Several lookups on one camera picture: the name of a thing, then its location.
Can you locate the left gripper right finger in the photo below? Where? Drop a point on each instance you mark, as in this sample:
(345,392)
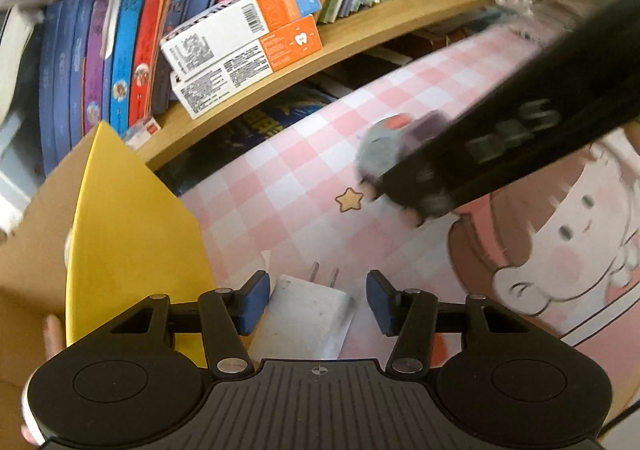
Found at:
(410,317)

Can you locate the orange toothpaste box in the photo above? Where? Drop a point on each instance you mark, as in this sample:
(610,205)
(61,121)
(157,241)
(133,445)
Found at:
(225,27)
(241,69)

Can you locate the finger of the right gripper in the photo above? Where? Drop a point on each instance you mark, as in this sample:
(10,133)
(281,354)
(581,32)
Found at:
(496,142)

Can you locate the grey purple toy car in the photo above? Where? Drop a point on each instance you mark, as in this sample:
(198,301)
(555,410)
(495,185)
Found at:
(389,141)

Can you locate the white power adapter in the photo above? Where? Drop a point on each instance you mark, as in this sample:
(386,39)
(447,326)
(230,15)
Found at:
(304,320)

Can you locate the yellow cardboard box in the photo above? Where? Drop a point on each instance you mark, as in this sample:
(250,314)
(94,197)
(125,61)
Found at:
(102,233)

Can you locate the lower orange toothpaste box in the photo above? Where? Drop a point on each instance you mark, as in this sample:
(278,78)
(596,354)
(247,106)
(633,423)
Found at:
(241,69)

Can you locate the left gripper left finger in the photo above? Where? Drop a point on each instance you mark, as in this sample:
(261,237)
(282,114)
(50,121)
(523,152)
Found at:
(227,315)

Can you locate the upper orange toothpaste box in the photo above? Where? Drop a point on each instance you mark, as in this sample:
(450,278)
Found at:
(225,27)

